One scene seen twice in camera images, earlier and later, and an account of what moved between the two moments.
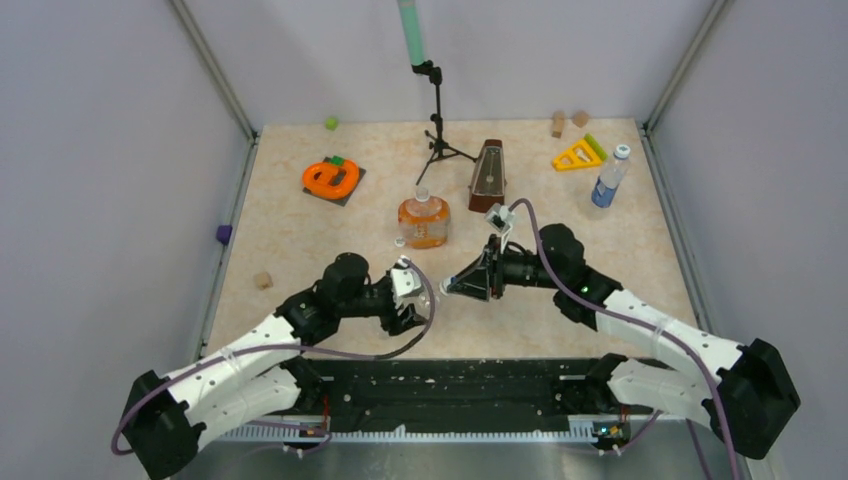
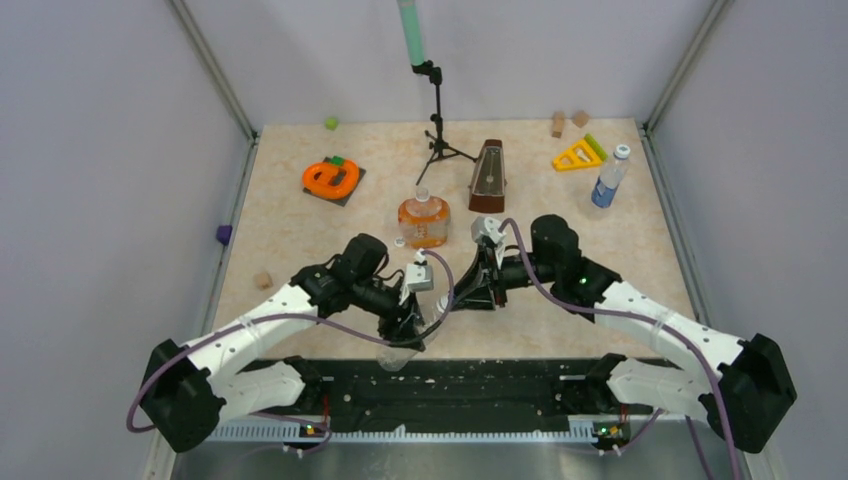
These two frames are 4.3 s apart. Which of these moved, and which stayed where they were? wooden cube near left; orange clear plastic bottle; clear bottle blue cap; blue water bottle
Moved: clear bottle blue cap
Stayed: wooden cube near left; orange clear plastic bottle; blue water bottle
